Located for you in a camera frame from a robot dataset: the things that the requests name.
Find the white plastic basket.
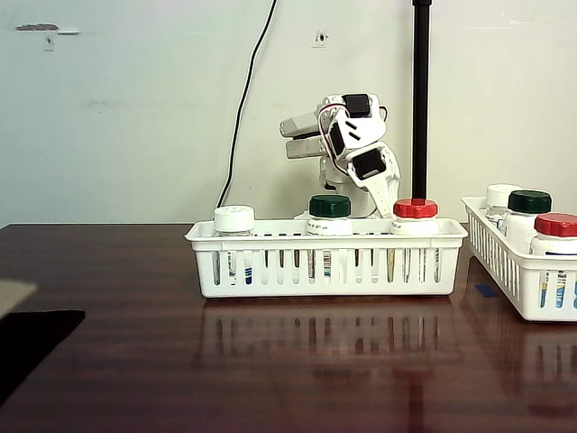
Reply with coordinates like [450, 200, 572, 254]
[183, 217, 470, 299]
[460, 196, 577, 324]

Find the black hanging cable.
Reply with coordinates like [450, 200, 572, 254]
[215, 0, 279, 211]

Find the green-capped bottle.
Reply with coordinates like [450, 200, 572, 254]
[306, 193, 354, 285]
[499, 189, 554, 253]

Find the white-capped bottle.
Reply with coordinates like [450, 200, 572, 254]
[484, 183, 524, 231]
[213, 205, 257, 288]

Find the black vertical pole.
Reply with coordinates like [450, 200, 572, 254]
[412, 0, 435, 207]

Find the red white servo wire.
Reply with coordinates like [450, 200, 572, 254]
[316, 105, 344, 160]

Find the black mat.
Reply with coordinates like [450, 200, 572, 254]
[0, 309, 87, 407]

